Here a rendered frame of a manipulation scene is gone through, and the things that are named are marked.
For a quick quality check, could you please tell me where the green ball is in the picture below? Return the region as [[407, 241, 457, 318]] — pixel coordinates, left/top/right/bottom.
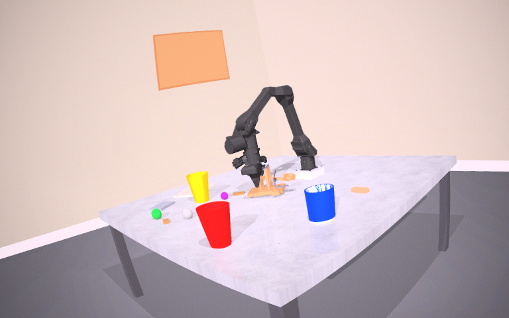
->
[[151, 209, 162, 219]]

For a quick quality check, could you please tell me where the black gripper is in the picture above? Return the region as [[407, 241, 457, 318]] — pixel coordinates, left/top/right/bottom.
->
[[241, 147, 267, 188]]

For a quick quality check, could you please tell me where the blue cup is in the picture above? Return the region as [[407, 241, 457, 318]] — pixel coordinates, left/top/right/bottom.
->
[[304, 184, 336, 225]]

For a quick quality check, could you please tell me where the red cup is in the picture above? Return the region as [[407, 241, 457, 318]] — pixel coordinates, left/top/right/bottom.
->
[[196, 201, 231, 248]]

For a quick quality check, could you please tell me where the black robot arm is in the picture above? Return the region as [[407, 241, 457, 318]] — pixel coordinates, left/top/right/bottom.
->
[[224, 85, 318, 171]]

